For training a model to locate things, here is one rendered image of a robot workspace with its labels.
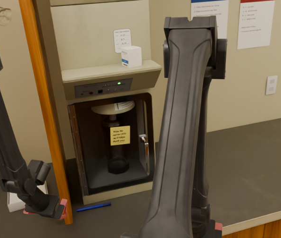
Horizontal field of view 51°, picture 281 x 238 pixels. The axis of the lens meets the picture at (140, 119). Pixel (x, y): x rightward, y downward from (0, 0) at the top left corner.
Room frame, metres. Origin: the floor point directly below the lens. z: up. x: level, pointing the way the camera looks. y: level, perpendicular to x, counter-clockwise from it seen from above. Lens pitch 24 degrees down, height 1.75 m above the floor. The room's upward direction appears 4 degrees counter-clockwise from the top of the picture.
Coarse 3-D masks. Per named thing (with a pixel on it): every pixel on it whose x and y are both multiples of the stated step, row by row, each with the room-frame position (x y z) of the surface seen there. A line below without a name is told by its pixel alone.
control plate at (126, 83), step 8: (120, 80) 0.94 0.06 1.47; (128, 80) 0.95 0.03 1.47; (80, 88) 0.92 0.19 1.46; (88, 88) 0.93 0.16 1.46; (96, 88) 0.94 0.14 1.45; (104, 88) 0.96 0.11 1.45; (112, 88) 0.97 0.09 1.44; (120, 88) 0.98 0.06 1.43; (128, 88) 1.00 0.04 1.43; (80, 96) 0.96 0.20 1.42
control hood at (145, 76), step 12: (144, 60) 1.05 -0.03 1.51; (72, 72) 0.95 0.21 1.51; (84, 72) 0.94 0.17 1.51; (96, 72) 0.93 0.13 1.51; (108, 72) 0.92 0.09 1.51; (120, 72) 0.92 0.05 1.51; (132, 72) 0.93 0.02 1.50; (144, 72) 0.94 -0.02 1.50; (156, 72) 0.96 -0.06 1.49; (72, 84) 0.89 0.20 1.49; (84, 84) 0.91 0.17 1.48; (132, 84) 0.98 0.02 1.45; (144, 84) 1.00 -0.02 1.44; (72, 96) 0.95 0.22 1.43
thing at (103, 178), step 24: (120, 96) 1.02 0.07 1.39; (144, 96) 1.04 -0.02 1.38; (96, 120) 1.00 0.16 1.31; (120, 120) 1.02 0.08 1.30; (144, 120) 1.04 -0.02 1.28; (96, 144) 0.99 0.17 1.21; (120, 144) 1.02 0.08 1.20; (96, 168) 0.99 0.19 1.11; (120, 168) 1.01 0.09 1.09; (144, 168) 1.04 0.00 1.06; (96, 192) 0.99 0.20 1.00
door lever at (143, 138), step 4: (144, 136) 1.04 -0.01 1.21; (140, 140) 1.03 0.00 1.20; (144, 140) 1.02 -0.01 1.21; (144, 144) 0.99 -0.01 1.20; (148, 144) 0.99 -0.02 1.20; (144, 148) 1.00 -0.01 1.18; (148, 148) 0.99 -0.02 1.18; (144, 152) 1.00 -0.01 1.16; (148, 152) 0.99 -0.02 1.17; (148, 156) 0.99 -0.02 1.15; (148, 160) 0.99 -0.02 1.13
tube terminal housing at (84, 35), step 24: (144, 0) 1.06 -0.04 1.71; (72, 24) 1.00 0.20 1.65; (96, 24) 1.02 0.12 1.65; (120, 24) 1.04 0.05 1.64; (144, 24) 1.06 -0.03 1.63; (72, 48) 1.00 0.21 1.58; (96, 48) 1.02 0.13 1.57; (144, 48) 1.06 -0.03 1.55; (96, 96) 1.01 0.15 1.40; (120, 192) 1.02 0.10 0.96
